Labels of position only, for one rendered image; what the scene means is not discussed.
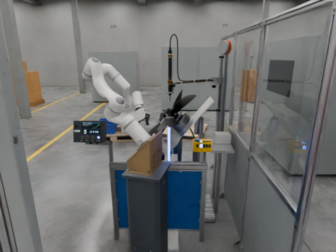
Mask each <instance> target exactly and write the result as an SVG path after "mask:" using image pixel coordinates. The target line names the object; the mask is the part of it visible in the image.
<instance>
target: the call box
mask: <svg viewBox="0 0 336 252"><path fill-rule="evenodd" d="M200 141H202V142H200ZM203 141H205V142H203ZM206 141H208V142H206ZM209 141H210V142H209ZM196 144H199V146H198V147H196ZM200 144H202V145H203V144H205V145H208V146H209V145H211V147H200ZM192 149H193V152H212V142H211V139H199V141H198V142H197V141H195V139H193V140H192Z"/></svg>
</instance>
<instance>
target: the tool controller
mask: <svg viewBox="0 0 336 252"><path fill-rule="evenodd" d="M82 129H88V134H82ZM80 136H83V138H82V139H81V138H80ZM86 136H88V139H86ZM92 136H94V139H92ZM97 136H100V139H98V138H97ZM105 141H107V121H106V120H74V121H73V142H74V143H89V144H92V143H96V144H99V143H103V142H105Z"/></svg>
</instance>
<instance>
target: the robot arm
mask: <svg viewBox="0 0 336 252"><path fill-rule="evenodd" d="M81 75H82V78H83V79H84V80H86V81H92V82H93V86H94V88H95V89H96V91H97V92H98V93H99V95H100V96H101V97H103V98H107V99H108V101H109V103H108V105H107V106H106V108H105V109H104V112H103V114H104V116H105V118H106V119H107V120H108V121H109V122H112V123H115V124H118V125H120V126H121V127H122V128H123V129H124V130H125V131H126V133H127V134H128V135H129V136H130V137H131V138H132V139H133V140H134V141H135V142H136V143H137V145H138V146H139V148H137V149H136V150H137V151H138V150H139V149H140V148H141V147H142V146H143V145H144V144H145V143H146V142H147V141H148V139H151V138H152V137H153V136H154V135H155V133H153V134H152V136H150V134H149V133H148V132H147V131H146V130H145V129H144V128H143V127H142V126H141V125H140V123H142V122H144V121H145V123H146V125H148V126H149V118H150V114H147V112H146V109H145V106H144V102H143V98H142V93H141V92H140V91H135V92H133V93H132V96H131V93H130V84H129V83H128V82H127V81H126V80H125V79H124V78H123V76H122V75H121V74H120V73H119V72H118V71H117V70H116V69H115V68H114V67H113V66H112V65H110V64H107V63H102V64H101V62H100V61H99V60H98V59H97V58H94V57H92V58H89V59H88V61H87V62H86V64H85V66H84V69H83V71H82V74H81ZM104 75H107V76H108V77H109V78H110V79H111V80H112V81H113V82H114V83H115V84H116V85H117V86H118V87H119V88H120V90H121V92H122V96H123V97H122V96H120V95H119V94H117V93H116V92H114V91H113V90H112V89H111V88H110V87H109V86H108V84H107V82H106V81H105V78H104ZM126 103H127V104H128V105H129V106H130V107H131V108H132V109H133V110H135V118H134V117H133V116H132V115H122V114H121V112H122V111H123V110H124V108H125V106H126Z"/></svg>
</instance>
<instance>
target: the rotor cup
mask: <svg viewBox="0 0 336 252"><path fill-rule="evenodd" d="M166 114H167V115H168V116H167V115H166ZM169 116H171V117H174V118H175V120H176V119H177V118H178V116H179V114H178V113H177V114H174V112H171V109H170V108H168V109H167V110H166V111H165V112H164V113H163V114H162V117H163V118H164V119H165V118H166V117H169Z"/></svg>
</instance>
